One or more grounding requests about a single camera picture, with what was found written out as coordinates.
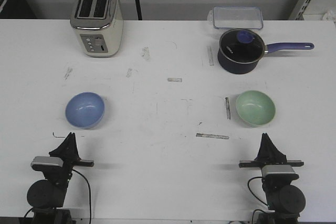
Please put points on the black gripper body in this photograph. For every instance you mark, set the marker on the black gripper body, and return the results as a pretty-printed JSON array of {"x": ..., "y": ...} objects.
[
  {"x": 60, "y": 177},
  {"x": 273, "y": 183}
]

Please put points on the white crumpled cloth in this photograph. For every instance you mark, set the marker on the white crumpled cloth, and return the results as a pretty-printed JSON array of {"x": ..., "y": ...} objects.
[{"x": 329, "y": 16}]

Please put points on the silver two-slot toaster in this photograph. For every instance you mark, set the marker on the silver two-slot toaster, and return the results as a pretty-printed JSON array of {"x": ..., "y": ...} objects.
[{"x": 98, "y": 25}]

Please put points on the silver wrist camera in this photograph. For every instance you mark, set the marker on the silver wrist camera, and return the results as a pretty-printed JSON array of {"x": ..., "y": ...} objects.
[
  {"x": 277, "y": 170},
  {"x": 40, "y": 163}
]

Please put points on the blue bowl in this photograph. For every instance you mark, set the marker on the blue bowl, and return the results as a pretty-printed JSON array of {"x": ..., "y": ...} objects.
[{"x": 85, "y": 110}]

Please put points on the green bowl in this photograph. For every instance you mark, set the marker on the green bowl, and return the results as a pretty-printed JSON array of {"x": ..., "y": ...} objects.
[{"x": 255, "y": 108}]

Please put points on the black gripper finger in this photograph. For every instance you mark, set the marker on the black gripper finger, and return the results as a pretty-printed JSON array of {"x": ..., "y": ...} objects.
[
  {"x": 263, "y": 150},
  {"x": 61, "y": 150},
  {"x": 73, "y": 147},
  {"x": 273, "y": 154}
]

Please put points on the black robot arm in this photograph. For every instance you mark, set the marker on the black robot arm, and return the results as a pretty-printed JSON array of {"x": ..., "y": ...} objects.
[
  {"x": 284, "y": 201},
  {"x": 46, "y": 196}
]

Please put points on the glass pot lid blue knob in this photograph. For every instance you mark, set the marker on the glass pot lid blue knob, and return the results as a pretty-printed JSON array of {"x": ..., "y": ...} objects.
[{"x": 241, "y": 46}]

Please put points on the dark blue saucepan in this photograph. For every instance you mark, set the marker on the dark blue saucepan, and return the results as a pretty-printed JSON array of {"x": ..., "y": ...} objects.
[{"x": 243, "y": 68}]

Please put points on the clear plastic food container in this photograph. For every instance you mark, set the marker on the clear plastic food container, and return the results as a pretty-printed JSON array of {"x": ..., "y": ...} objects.
[{"x": 230, "y": 17}]

